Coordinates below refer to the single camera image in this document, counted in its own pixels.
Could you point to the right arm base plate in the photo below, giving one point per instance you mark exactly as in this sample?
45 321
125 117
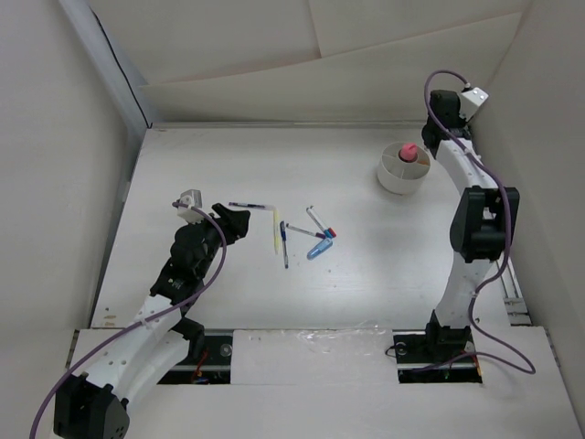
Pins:
420 362

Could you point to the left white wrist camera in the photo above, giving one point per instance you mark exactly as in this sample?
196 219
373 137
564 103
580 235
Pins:
188 206

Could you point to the blue capped white marker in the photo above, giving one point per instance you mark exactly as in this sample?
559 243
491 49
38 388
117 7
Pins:
317 221

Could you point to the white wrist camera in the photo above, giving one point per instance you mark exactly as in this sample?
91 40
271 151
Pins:
188 206
471 100

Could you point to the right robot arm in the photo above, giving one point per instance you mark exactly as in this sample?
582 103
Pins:
483 224

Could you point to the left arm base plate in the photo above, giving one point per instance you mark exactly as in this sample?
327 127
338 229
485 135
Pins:
212 367

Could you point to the pink capped glue bottle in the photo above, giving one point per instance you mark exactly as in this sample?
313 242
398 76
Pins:
408 153

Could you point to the purple pen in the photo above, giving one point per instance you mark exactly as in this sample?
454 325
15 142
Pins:
252 206

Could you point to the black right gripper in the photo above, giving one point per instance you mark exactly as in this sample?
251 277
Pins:
462 123

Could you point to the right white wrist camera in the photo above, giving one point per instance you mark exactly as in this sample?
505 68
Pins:
471 100

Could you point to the blue ballpoint pen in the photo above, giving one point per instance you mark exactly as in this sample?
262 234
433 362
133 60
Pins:
284 244

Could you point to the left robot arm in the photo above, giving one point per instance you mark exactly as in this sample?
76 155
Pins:
98 395

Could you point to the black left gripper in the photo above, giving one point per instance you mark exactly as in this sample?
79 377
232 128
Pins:
237 227

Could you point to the purple tipped marker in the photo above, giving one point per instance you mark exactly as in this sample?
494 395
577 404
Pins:
318 235

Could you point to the yellow pen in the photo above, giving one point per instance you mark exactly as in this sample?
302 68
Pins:
276 229

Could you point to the red capped white marker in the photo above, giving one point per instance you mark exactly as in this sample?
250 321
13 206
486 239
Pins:
322 220

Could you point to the white round divided container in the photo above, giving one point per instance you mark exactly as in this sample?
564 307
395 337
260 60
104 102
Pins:
398 177

